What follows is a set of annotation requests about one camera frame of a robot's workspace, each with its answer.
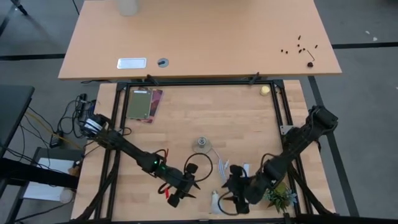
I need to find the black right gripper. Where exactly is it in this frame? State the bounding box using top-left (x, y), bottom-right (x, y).
top-left (221, 166), bottom-right (259, 215)

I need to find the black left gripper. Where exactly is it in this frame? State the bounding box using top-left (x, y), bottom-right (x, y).
top-left (164, 162), bottom-right (201, 208)

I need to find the white lightbulb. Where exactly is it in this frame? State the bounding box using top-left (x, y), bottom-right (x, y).
top-left (210, 190), bottom-right (224, 215)

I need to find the brass lamp socket base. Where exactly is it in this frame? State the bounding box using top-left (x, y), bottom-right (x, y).
top-left (194, 136), bottom-right (212, 154)

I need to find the artificial green plant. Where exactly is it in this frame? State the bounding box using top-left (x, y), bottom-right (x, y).
top-left (264, 181), bottom-right (299, 214)

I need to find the silver mounting plate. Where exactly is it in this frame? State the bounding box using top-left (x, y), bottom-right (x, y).
top-left (279, 124), bottom-right (295, 136)

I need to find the pink book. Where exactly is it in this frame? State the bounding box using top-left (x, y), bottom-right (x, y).
top-left (141, 88), bottom-right (164, 124)

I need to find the black clamp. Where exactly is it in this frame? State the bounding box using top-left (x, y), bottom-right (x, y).
top-left (248, 72), bottom-right (261, 86)
top-left (146, 73), bottom-right (160, 86)

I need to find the clear plastic cup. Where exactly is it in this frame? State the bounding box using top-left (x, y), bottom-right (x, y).
top-left (59, 188), bottom-right (75, 205)

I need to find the silver rectangular desk plate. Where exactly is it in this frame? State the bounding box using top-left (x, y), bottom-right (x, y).
top-left (116, 57), bottom-right (147, 70)

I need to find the black power adapter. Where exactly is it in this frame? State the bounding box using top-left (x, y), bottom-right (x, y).
top-left (49, 132), bottom-right (64, 149)

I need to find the white board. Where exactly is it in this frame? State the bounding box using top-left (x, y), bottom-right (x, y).
top-left (23, 157), bottom-right (77, 202)

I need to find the light wooden desk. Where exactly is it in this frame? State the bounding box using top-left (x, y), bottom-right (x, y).
top-left (58, 0), bottom-right (343, 81)

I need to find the black beam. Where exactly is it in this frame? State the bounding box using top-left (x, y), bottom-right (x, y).
top-left (0, 157), bottom-right (78, 190)

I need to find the white cylindrical container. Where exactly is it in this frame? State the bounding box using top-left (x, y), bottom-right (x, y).
top-left (116, 0), bottom-right (139, 17)

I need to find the black side desk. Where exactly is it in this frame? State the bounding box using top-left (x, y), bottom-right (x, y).
top-left (0, 85), bottom-right (35, 158)

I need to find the black tripod leg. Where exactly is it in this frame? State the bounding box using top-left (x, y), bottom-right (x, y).
top-left (9, 0), bottom-right (29, 16)

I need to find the white lamp power cord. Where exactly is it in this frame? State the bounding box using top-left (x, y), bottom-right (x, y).
top-left (212, 148), bottom-right (251, 185)

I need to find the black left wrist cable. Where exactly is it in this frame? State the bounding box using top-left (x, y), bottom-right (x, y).
top-left (183, 152), bottom-right (214, 183)

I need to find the black aluminium table frame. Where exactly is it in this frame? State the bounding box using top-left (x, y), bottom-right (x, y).
top-left (70, 79), bottom-right (340, 224)

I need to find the black floor cable tangle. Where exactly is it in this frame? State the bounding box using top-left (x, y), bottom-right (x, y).
top-left (57, 92), bottom-right (98, 139)

